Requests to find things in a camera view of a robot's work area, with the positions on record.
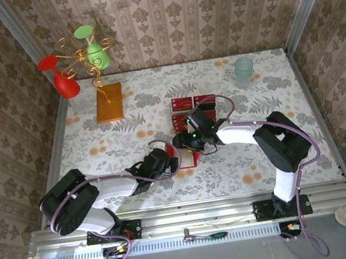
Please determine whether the aluminium table edge rail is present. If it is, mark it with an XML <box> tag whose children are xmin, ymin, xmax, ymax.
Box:
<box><xmin>283</xmin><ymin>41</ymin><xmax>346</xmax><ymax>192</ymax></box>
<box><xmin>22</xmin><ymin>92</ymin><xmax>89</xmax><ymax>231</ymax></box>

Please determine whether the gold wire glass holder stand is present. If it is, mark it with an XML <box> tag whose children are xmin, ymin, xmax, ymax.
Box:
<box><xmin>56</xmin><ymin>30</ymin><xmax>126</xmax><ymax>129</ymax></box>

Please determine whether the aluminium mounting rail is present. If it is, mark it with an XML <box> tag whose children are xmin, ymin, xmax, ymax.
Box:
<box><xmin>25</xmin><ymin>181</ymin><xmax>346</xmax><ymax>257</ymax></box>

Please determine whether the green wine glass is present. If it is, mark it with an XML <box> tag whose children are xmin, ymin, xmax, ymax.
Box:
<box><xmin>73</xmin><ymin>22</ymin><xmax>111</xmax><ymax>73</ymax></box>

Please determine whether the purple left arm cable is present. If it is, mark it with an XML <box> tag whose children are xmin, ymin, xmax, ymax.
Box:
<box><xmin>40</xmin><ymin>137</ymin><xmax>197</xmax><ymax>259</ymax></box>

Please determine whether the white slotted cable duct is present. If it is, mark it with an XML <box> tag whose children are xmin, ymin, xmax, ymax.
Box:
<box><xmin>69</xmin><ymin>223</ymin><xmax>284</xmax><ymax>259</ymax></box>

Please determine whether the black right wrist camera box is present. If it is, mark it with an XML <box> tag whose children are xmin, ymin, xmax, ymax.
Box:
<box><xmin>182</xmin><ymin>104</ymin><xmax>220</xmax><ymax>135</ymax></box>

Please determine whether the red card holder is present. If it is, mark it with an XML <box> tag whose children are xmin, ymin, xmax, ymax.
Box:
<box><xmin>164</xmin><ymin>139</ymin><xmax>204</xmax><ymax>173</ymax></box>

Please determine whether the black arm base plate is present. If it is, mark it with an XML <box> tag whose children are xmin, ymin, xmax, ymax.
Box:
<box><xmin>252</xmin><ymin>193</ymin><xmax>313</xmax><ymax>222</ymax></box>
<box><xmin>85</xmin><ymin>218</ymin><xmax>144</xmax><ymax>247</ymax></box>

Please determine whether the red wine glass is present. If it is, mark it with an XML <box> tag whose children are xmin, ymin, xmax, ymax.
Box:
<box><xmin>36</xmin><ymin>51</ymin><xmax>82</xmax><ymax>103</ymax></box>

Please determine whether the red VIP card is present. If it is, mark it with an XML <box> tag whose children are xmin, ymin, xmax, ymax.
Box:
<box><xmin>170</xmin><ymin>113</ymin><xmax>189</xmax><ymax>126</ymax></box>
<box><xmin>172</xmin><ymin>123</ymin><xmax>190</xmax><ymax>135</ymax></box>
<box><xmin>204</xmin><ymin>108</ymin><xmax>220</xmax><ymax>122</ymax></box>
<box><xmin>170</xmin><ymin>96</ymin><xmax>195</xmax><ymax>113</ymax></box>
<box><xmin>193</xmin><ymin>92</ymin><xmax>218</xmax><ymax>108</ymax></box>

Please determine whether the thin black camera cable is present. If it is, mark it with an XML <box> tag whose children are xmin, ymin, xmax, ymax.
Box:
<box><xmin>199</xmin><ymin>142</ymin><xmax>220</xmax><ymax>157</ymax></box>

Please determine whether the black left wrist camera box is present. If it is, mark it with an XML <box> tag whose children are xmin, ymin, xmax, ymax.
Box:
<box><xmin>142</xmin><ymin>146</ymin><xmax>172</xmax><ymax>173</ymax></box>

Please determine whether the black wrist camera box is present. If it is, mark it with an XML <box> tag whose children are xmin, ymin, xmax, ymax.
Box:
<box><xmin>142</xmin><ymin>146</ymin><xmax>172</xmax><ymax>173</ymax></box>
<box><xmin>182</xmin><ymin>104</ymin><xmax>220</xmax><ymax>135</ymax></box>

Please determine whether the black connector box with wires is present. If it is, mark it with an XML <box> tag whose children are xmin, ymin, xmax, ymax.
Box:
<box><xmin>99</xmin><ymin>242</ymin><xmax>134</xmax><ymax>259</ymax></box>
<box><xmin>278</xmin><ymin>218</ymin><xmax>306</xmax><ymax>244</ymax></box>

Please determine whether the teal plastic cup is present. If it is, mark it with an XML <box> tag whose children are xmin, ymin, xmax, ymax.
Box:
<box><xmin>232</xmin><ymin>56</ymin><xmax>257</xmax><ymax>89</ymax></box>

